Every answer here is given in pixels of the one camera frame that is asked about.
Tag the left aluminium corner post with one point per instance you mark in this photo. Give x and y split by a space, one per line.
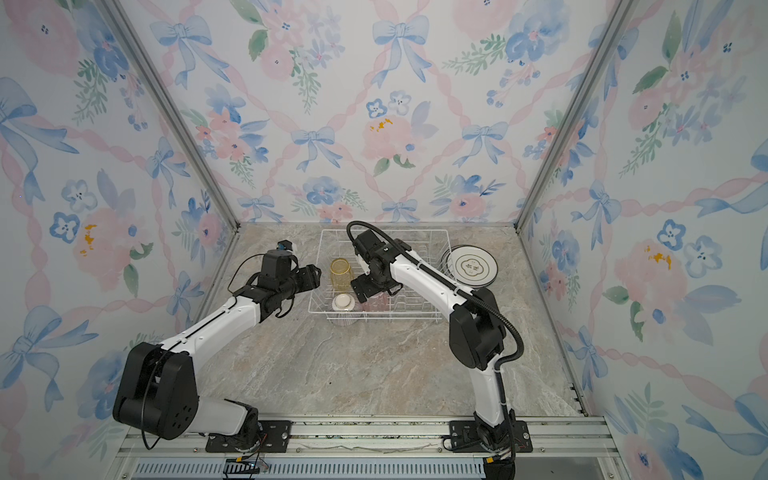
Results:
117 19

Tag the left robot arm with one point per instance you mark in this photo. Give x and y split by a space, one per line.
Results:
158 392

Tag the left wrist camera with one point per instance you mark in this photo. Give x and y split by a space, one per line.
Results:
279 263

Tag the pink ribbed glass cup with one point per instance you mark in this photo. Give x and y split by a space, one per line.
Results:
380 303

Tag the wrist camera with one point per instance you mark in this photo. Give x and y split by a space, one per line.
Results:
279 263
369 246

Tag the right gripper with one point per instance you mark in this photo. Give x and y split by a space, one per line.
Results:
361 282

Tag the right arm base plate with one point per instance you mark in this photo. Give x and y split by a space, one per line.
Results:
489 436

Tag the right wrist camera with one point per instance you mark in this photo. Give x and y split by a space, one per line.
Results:
369 246

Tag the right aluminium corner post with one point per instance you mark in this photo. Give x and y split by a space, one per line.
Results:
615 27

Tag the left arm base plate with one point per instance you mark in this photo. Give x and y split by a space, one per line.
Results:
262 436

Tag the white front plate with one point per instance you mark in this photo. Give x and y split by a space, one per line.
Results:
470 265

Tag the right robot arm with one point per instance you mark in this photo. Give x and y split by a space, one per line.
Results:
480 337

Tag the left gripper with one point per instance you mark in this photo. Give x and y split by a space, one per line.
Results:
310 276

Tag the small white ceramic bowl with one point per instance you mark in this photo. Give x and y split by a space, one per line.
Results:
344 303

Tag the aluminium mounting rail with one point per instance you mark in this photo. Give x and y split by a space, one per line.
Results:
376 447

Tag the yellow ribbed glass cup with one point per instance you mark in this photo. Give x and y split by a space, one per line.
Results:
341 275

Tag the white wire dish rack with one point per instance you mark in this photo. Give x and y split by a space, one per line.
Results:
407 304

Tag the aluminium corner post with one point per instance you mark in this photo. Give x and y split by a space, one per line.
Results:
615 27
117 19

